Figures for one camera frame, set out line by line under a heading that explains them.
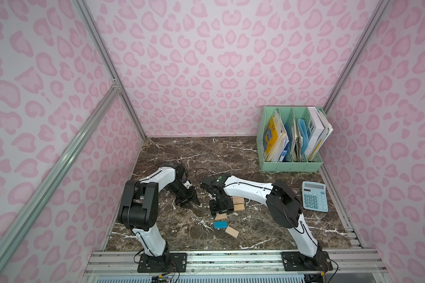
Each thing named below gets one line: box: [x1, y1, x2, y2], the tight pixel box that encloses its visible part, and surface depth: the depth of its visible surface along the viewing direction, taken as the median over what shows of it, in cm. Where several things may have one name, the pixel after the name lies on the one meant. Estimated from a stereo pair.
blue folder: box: [297, 117, 310, 157], surface depth 91 cm
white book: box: [304, 106, 334, 161], surface depth 94 cm
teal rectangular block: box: [213, 221, 228, 229], surface depth 84 cm
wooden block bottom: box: [224, 225, 240, 238], surface depth 82 cm
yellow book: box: [262, 109, 287, 161], surface depth 97 cm
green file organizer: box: [256, 106, 326, 173], surface depth 98 cm
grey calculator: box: [301, 181, 329, 213], surface depth 92 cm
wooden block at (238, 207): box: [233, 203, 245, 212], surface depth 89 cm
